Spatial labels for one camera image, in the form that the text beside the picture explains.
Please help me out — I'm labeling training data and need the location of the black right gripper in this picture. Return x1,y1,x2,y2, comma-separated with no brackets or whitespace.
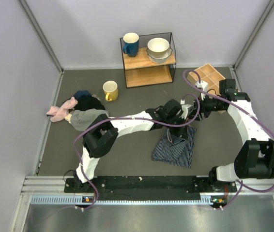
187,91,226,121

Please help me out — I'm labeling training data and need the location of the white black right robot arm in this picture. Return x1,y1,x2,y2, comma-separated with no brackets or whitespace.
183,76,274,193

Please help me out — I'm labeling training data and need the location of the white scalloped bowl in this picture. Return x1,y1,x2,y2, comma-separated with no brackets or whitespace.
146,47,172,64

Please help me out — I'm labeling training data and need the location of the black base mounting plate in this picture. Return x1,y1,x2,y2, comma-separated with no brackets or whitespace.
64,175,227,201

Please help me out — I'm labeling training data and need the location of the black wire wooden shelf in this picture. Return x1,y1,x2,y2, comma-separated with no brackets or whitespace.
122,32,177,88

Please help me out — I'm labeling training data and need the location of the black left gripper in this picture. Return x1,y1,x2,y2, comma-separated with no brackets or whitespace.
165,115,189,141

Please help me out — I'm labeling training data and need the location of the cream ceramic bowl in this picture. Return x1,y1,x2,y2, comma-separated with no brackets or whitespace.
147,38,170,58

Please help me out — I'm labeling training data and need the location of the blue ceramic mug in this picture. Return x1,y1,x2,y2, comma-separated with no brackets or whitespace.
122,32,139,57

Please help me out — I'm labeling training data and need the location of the grey slotted cable duct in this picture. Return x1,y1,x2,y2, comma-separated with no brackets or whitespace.
30,195,226,205

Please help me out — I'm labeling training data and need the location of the wooden compartment tray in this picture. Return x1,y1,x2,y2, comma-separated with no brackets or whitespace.
186,63,226,97

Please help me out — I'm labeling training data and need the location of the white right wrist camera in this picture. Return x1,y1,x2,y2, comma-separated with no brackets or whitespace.
195,81,209,92

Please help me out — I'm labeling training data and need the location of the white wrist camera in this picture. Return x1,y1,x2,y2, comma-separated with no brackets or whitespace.
180,99,197,120
195,81,209,92

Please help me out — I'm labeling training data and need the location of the navy striped boxer underwear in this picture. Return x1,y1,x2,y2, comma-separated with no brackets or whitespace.
151,126,197,168

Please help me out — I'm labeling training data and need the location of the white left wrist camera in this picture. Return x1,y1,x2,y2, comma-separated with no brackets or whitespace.
180,99,197,120

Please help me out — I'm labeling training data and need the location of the yellow ceramic mug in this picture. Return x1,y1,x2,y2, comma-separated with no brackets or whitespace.
103,81,118,102

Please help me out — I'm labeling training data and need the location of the dark blue garment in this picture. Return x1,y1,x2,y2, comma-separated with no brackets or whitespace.
73,90,92,101

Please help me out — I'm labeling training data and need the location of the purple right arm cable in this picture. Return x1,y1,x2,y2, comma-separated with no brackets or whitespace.
183,69,274,208

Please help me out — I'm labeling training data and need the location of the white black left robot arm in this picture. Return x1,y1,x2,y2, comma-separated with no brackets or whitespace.
74,99,194,192

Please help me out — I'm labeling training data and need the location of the black garment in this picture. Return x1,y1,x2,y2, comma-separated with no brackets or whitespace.
74,95,105,111

